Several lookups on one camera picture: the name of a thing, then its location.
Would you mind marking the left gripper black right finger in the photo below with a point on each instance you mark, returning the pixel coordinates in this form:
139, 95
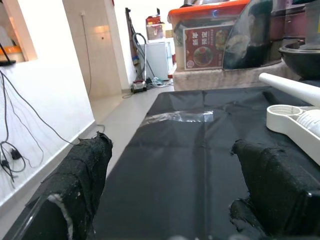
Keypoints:
275, 180

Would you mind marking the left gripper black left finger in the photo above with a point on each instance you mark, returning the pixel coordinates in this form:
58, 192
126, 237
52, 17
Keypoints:
75, 180

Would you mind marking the white plastic table leg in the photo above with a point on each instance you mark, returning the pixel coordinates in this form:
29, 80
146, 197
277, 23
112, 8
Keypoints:
311, 120
287, 86

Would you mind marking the white plastic table top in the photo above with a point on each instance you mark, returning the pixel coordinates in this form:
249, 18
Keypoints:
287, 125

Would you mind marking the black power adapter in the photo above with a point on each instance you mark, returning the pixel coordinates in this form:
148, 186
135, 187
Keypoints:
15, 153

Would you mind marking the clear plastic bag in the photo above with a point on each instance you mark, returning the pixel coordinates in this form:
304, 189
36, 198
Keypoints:
190, 116

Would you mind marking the red and black floor device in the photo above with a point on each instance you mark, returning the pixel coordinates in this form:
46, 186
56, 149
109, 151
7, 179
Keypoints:
139, 86

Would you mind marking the beige cloth covered bench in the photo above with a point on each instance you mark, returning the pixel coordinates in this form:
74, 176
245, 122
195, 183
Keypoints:
212, 80

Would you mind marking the black wok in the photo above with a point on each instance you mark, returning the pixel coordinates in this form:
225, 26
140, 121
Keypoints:
300, 62

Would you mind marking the dark shiny foil bag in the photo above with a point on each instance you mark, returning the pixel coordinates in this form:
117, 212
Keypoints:
250, 45

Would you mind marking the white fridge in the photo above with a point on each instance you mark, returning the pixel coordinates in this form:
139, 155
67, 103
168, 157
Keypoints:
156, 60

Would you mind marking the orange lid storage box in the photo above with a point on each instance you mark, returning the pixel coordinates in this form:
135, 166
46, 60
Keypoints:
200, 50

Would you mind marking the clear plastic storage container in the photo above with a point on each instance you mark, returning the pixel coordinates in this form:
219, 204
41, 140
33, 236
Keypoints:
312, 25

